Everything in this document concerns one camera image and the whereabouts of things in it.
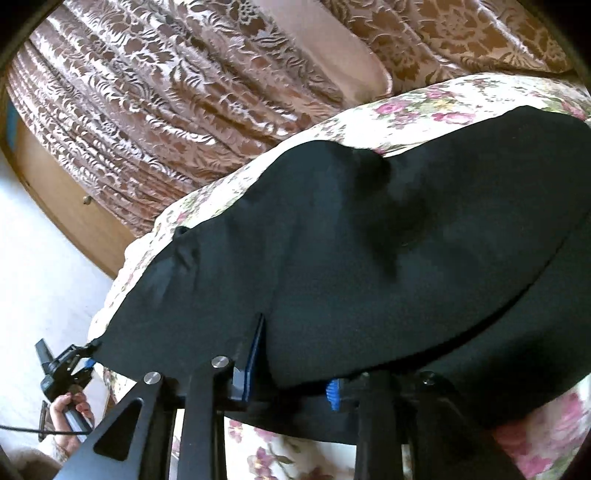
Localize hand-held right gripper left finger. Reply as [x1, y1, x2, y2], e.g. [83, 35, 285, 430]
[58, 314, 267, 480]

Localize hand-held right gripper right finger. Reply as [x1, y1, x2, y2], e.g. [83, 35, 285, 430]
[325, 369, 525, 480]

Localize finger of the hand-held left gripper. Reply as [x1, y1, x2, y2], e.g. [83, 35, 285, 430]
[65, 342, 100, 386]

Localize black pants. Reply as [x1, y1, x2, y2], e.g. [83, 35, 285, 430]
[99, 105, 591, 446]

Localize person's left hand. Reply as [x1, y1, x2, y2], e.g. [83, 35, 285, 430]
[50, 390, 95, 460]

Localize wooden cabinet door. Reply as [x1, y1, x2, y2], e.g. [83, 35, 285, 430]
[0, 115, 134, 278]

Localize brown patterned curtain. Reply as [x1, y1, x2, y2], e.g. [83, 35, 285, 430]
[7, 0, 573, 238]

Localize floral bedsheet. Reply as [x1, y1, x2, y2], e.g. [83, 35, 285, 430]
[88, 76, 591, 480]

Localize black cable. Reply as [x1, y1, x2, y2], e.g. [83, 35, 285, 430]
[0, 424, 86, 437]

